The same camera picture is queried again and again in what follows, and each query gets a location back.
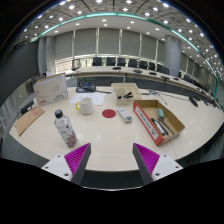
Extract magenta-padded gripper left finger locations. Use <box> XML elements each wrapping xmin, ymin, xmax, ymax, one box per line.
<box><xmin>41</xmin><ymin>142</ymin><xmax>92</xmax><ymax>186</ymax></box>

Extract row of black office chairs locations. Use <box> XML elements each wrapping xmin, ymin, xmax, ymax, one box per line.
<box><xmin>91</xmin><ymin>56</ymin><xmax>171</xmax><ymax>75</ymax></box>

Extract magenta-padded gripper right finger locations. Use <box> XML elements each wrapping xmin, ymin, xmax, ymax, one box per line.
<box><xmin>132</xmin><ymin>142</ymin><xmax>184</xmax><ymax>186</ymax></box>

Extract large white cardboard box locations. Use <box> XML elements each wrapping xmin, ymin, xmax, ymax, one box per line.
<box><xmin>32</xmin><ymin>73</ymin><xmax>69</xmax><ymax>108</ymax></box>

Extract clear black-capped water bottle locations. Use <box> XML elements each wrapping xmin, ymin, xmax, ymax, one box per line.
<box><xmin>53</xmin><ymin>109</ymin><xmax>79</xmax><ymax>148</ymax></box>

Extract white mug with yellow handle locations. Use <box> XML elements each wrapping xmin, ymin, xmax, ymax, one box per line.
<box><xmin>75</xmin><ymin>97</ymin><xmax>95</xmax><ymax>116</ymax></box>

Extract black conference desk console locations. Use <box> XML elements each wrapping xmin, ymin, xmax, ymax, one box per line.
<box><xmin>75</xmin><ymin>83</ymin><xmax>98</xmax><ymax>93</ymax></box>

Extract grey-green whiteboard eraser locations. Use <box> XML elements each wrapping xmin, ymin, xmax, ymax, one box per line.
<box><xmin>156</xmin><ymin>108</ymin><xmax>166</xmax><ymax>121</ymax></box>

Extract black marker pen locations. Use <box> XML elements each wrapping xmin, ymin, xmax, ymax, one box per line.
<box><xmin>150</xmin><ymin>117</ymin><xmax>168</xmax><ymax>137</ymax></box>
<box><xmin>160</xmin><ymin>119</ymin><xmax>176</xmax><ymax>135</ymax></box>

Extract white paper sheet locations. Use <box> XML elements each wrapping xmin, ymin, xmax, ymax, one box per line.
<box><xmin>68</xmin><ymin>92</ymin><xmax>107</xmax><ymax>106</ymax></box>

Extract beige open divided box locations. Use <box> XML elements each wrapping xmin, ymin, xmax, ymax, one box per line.
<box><xmin>110</xmin><ymin>82</ymin><xmax>143</xmax><ymax>106</ymax></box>

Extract flat brown cardboard envelope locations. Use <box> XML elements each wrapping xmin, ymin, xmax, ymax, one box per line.
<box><xmin>13</xmin><ymin>105</ymin><xmax>46</xmax><ymax>137</ymax></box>

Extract flat round red coaster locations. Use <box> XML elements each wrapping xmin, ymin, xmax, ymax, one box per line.
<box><xmin>101</xmin><ymin>108</ymin><xmax>117</xmax><ymax>119</ymax></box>

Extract group of ceiling lights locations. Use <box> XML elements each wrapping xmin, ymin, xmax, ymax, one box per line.
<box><xmin>19</xmin><ymin>0</ymin><xmax>224</xmax><ymax>78</ymax></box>

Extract long curved conference desk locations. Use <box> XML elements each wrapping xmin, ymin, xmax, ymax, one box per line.
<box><xmin>64</xmin><ymin>65</ymin><xmax>214</xmax><ymax>101</ymax></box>

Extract open red-sided cardboard box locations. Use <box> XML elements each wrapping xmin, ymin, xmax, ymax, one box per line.
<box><xmin>132</xmin><ymin>99</ymin><xmax>186</xmax><ymax>147</ymax></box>

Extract black flat desk device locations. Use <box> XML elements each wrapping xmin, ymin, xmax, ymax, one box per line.
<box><xmin>19</xmin><ymin>100</ymin><xmax>35</xmax><ymax>116</ymax></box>

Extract white remote control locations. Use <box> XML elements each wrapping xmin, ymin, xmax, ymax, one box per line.
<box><xmin>116</xmin><ymin>105</ymin><xmax>133</xmax><ymax>124</ymax></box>

